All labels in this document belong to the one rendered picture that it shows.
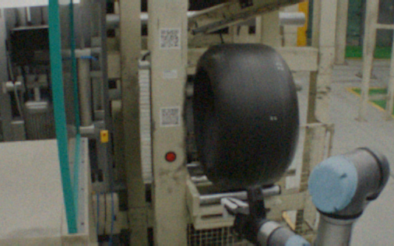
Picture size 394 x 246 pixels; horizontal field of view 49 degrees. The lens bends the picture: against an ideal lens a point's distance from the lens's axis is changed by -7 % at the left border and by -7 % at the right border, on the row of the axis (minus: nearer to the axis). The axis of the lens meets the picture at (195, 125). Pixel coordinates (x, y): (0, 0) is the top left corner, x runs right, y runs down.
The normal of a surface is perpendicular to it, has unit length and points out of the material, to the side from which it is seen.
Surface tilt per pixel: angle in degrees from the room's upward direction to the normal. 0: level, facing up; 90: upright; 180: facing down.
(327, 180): 82
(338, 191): 82
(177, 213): 90
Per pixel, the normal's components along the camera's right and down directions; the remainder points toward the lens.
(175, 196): 0.22, 0.32
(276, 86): 0.17, -0.33
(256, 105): 0.19, -0.11
